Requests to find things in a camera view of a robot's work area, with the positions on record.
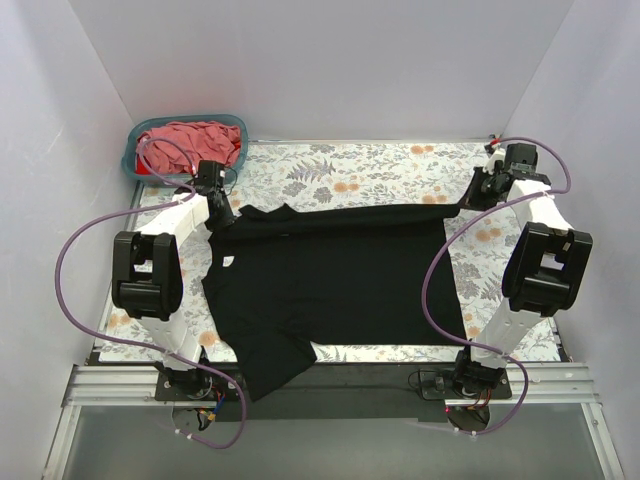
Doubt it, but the black t-shirt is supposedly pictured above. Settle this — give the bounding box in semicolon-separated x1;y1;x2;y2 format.
202;204;465;401

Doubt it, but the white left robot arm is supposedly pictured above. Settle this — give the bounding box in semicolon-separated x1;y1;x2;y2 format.
112;160;234;400

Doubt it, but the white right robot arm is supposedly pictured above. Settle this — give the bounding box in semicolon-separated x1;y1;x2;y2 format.
452;139;593;398

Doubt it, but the pink crumpled t-shirt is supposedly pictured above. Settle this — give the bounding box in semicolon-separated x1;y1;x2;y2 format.
137;121;242;175

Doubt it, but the floral patterned table cover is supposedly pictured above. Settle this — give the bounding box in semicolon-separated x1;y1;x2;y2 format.
94;142;561;363

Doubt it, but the red t-shirt in basket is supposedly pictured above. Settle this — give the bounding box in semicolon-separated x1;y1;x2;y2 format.
135;159;149;175

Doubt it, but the teal plastic laundry basket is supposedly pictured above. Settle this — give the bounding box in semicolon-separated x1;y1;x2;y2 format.
121;114;249;186

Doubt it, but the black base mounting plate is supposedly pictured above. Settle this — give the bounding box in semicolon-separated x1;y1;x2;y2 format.
154;363;512;422

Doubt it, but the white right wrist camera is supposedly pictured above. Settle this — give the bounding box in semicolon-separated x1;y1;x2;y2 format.
483;142;506;175

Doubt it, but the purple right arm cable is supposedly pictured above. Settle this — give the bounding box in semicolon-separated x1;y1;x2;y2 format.
421;136;574;439

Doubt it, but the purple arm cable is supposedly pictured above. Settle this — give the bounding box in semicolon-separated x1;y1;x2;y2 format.
54;137;249;450
421;136;574;439

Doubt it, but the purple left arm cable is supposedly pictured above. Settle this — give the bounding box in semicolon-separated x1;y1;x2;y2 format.
54;137;249;450

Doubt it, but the aluminium frame rail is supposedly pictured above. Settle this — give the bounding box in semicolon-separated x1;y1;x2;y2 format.
43;362;624;479

